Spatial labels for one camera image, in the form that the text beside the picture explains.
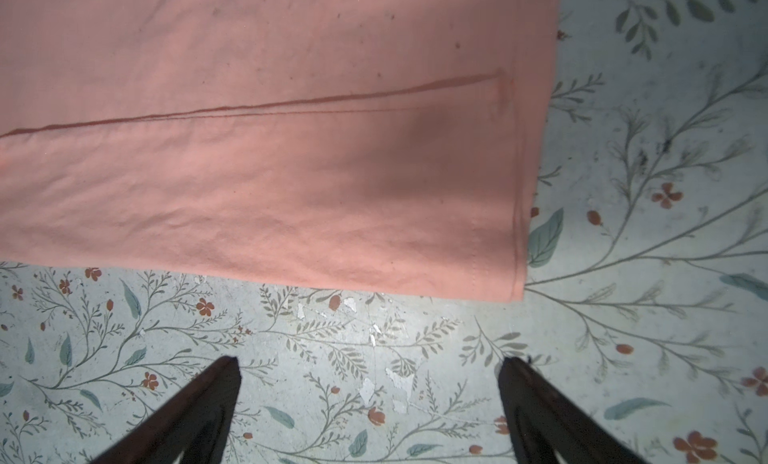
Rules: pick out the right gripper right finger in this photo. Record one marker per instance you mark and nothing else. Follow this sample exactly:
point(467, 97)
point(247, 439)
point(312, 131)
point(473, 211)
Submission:
point(546, 427)

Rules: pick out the floral patterned table mat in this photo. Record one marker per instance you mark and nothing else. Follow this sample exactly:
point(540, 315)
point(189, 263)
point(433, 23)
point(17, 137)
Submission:
point(645, 299)

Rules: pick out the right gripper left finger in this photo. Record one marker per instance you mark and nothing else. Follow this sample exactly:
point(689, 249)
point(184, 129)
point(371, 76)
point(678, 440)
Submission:
point(192, 427)

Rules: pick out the peach orange t-shirt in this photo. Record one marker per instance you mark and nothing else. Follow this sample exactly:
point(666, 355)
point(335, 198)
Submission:
point(375, 145)

